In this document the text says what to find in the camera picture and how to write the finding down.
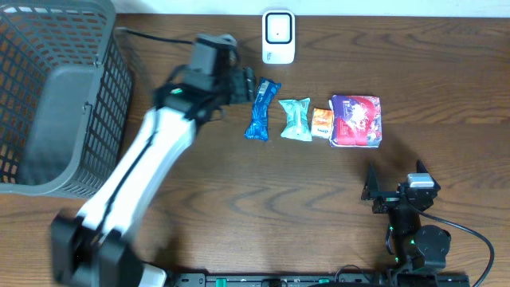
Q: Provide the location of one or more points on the teal packet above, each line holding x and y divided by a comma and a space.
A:
297, 127

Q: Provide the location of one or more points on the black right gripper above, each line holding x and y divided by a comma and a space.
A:
390, 199

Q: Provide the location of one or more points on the dark grey plastic basket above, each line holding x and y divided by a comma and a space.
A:
65, 94

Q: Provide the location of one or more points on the blue snack bar wrapper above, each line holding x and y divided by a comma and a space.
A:
258, 128

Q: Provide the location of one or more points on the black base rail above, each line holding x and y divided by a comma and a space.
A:
304, 280

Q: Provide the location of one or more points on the white barcode scanner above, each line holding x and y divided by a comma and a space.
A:
278, 37

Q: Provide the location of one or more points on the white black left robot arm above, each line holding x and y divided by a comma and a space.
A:
95, 247

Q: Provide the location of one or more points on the purple red tissue pack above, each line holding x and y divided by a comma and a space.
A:
357, 121

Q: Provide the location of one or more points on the orange tissue pocket pack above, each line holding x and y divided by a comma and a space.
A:
322, 120

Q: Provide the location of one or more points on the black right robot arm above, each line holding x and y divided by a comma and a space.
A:
418, 248

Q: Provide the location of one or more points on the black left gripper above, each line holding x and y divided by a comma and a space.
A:
242, 85

